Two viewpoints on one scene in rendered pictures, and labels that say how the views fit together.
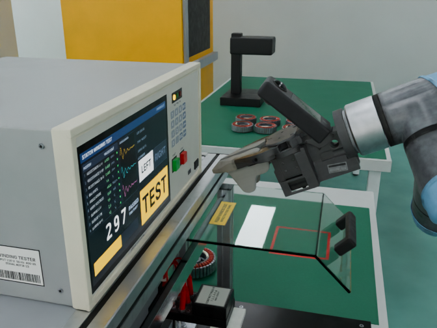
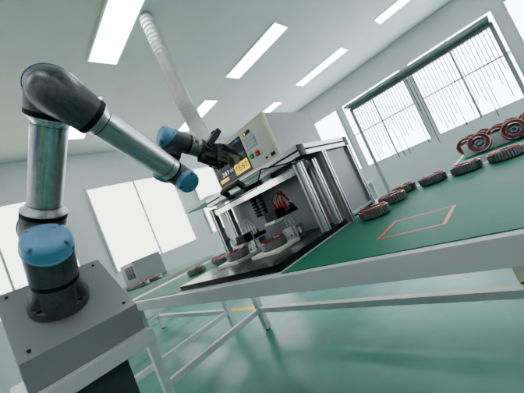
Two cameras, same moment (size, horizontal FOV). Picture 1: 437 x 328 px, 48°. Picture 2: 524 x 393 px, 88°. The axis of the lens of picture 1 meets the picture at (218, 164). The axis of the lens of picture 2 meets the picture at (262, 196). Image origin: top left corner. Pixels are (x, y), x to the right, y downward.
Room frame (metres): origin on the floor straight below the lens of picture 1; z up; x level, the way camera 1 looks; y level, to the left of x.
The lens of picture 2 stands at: (1.29, -1.02, 0.92)
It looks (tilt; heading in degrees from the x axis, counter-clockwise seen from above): 3 degrees up; 119
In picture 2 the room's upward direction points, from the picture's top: 23 degrees counter-clockwise
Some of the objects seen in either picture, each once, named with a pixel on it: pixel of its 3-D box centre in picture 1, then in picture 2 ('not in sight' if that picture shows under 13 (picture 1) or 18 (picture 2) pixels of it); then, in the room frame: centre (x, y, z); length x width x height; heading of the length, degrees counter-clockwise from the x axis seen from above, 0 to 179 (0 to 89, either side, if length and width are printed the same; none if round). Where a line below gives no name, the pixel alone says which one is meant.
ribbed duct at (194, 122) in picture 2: not in sight; (177, 84); (-0.26, 1.09, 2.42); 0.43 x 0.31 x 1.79; 166
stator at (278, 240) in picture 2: not in sight; (273, 242); (0.72, -0.06, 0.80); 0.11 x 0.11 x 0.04
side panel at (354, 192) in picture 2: not in sight; (348, 180); (1.02, 0.27, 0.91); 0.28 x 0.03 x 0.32; 76
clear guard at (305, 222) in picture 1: (259, 228); (261, 183); (0.78, -0.07, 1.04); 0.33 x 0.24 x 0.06; 76
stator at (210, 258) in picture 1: (194, 261); (373, 210); (1.10, 0.06, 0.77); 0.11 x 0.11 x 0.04
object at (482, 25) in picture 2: not in sight; (438, 135); (1.68, 3.40, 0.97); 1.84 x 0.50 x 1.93; 166
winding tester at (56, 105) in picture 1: (36, 146); (265, 151); (0.70, 0.27, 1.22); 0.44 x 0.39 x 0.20; 166
